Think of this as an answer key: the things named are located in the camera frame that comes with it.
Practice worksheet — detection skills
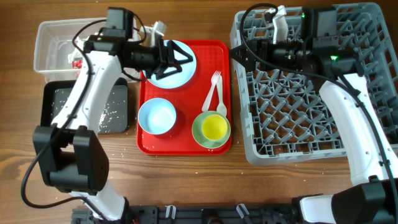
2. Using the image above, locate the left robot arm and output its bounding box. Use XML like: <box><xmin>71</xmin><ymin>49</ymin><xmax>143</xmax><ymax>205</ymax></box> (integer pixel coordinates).
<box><xmin>32</xmin><ymin>7</ymin><xmax>193</xmax><ymax>223</ymax></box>

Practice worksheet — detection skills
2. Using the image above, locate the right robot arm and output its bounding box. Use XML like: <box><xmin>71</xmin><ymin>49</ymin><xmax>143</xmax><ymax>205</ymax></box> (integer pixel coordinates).
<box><xmin>229</xmin><ymin>3</ymin><xmax>397</xmax><ymax>223</ymax></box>

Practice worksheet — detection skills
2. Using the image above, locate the light blue bowl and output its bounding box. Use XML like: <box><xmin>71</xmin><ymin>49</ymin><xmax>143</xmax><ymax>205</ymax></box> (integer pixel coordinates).
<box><xmin>137</xmin><ymin>98</ymin><xmax>177</xmax><ymax>135</ymax></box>

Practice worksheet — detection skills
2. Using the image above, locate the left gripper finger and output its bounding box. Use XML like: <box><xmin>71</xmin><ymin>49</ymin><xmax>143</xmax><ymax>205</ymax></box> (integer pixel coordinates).
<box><xmin>154</xmin><ymin>64</ymin><xmax>182</xmax><ymax>80</ymax></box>
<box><xmin>166</xmin><ymin>40</ymin><xmax>193</xmax><ymax>64</ymax></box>

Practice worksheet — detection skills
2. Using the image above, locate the white plastic spoon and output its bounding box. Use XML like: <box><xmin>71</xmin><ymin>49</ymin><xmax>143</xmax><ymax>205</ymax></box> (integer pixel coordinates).
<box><xmin>216</xmin><ymin>76</ymin><xmax>228</xmax><ymax>116</ymax></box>

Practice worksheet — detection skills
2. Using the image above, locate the grey dishwasher rack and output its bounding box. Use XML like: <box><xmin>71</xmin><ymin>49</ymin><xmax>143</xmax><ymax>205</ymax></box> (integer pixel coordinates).
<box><xmin>230</xmin><ymin>3</ymin><xmax>397</xmax><ymax>165</ymax></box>

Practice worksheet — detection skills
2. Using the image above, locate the white napkin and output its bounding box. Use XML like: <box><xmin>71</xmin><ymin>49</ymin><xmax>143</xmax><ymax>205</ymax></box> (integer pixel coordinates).
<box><xmin>68</xmin><ymin>37</ymin><xmax>85</xmax><ymax>63</ymax></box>

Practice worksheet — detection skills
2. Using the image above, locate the black plastic tray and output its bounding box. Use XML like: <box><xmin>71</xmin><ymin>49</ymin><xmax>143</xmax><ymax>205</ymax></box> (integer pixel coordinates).
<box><xmin>40</xmin><ymin>78</ymin><xmax>128</xmax><ymax>134</ymax></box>

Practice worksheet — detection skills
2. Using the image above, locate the clear plastic bin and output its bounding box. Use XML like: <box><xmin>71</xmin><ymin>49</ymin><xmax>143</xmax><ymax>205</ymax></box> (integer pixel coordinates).
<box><xmin>33</xmin><ymin>17</ymin><xmax>142</xmax><ymax>83</ymax></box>

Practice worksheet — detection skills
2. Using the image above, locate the red serving tray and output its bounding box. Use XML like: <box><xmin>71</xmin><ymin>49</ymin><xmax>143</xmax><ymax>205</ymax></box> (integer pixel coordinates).
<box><xmin>137</xmin><ymin>40</ymin><xmax>232</xmax><ymax>156</ymax></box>

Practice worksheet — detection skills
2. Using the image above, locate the yellow plastic cup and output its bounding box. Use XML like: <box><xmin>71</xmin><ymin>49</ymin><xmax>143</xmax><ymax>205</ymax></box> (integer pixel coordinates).
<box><xmin>201</xmin><ymin>114</ymin><xmax>228</xmax><ymax>141</ymax></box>

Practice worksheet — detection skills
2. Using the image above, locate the red snack wrapper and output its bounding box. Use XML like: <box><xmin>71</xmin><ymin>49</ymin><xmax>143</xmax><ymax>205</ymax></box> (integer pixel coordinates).
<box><xmin>72</xmin><ymin>58</ymin><xmax>83</xmax><ymax>69</ymax></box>

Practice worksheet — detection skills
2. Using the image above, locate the food scraps and rice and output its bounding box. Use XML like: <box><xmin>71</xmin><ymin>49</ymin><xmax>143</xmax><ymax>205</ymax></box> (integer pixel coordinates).
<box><xmin>98</xmin><ymin>92</ymin><xmax>128</xmax><ymax>134</ymax></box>

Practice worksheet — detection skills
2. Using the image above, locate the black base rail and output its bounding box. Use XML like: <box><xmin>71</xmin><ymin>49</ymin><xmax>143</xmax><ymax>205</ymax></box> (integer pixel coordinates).
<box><xmin>71</xmin><ymin>203</ymin><xmax>299</xmax><ymax>224</ymax></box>

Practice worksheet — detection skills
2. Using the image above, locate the pink plastic fork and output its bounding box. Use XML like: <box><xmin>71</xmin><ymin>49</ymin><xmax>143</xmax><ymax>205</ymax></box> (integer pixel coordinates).
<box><xmin>201</xmin><ymin>71</ymin><xmax>221</xmax><ymax>112</ymax></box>

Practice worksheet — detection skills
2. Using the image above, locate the green bowl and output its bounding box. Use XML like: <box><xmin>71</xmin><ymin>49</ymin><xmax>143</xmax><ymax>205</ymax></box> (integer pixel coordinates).
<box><xmin>192</xmin><ymin>111</ymin><xmax>231</xmax><ymax>149</ymax></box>

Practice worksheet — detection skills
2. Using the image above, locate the light blue plate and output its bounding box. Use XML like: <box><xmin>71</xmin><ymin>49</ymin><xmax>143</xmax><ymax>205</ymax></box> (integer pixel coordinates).
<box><xmin>149</xmin><ymin>40</ymin><xmax>197</xmax><ymax>89</ymax></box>

